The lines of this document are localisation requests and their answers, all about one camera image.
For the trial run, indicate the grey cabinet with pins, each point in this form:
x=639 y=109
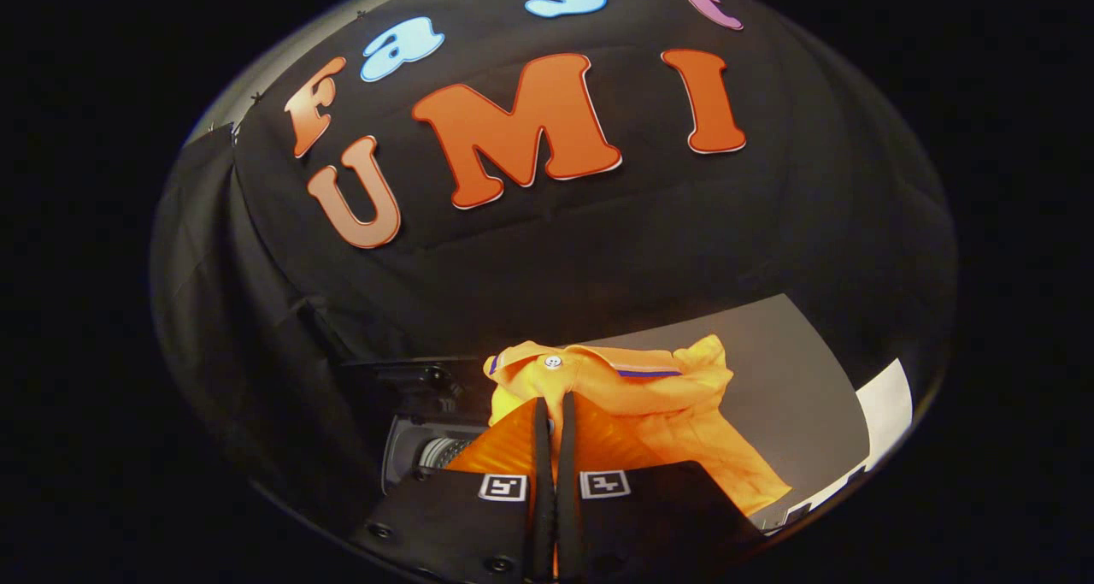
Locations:
x=795 y=379

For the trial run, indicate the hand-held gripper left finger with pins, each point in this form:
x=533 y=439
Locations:
x=540 y=481

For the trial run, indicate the white flat board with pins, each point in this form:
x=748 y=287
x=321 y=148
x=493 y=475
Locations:
x=887 y=404

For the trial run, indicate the yellow polo shirt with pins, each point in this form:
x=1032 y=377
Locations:
x=675 y=396

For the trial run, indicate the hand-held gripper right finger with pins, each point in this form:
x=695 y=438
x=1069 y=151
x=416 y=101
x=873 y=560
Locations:
x=567 y=481

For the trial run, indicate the dark washing machine lid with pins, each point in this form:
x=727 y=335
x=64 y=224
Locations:
x=402 y=377

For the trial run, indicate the row of black cloth clips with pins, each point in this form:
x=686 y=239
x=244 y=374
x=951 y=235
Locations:
x=255 y=97

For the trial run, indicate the grey washing machine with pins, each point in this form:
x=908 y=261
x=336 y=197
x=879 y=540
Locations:
x=402 y=449

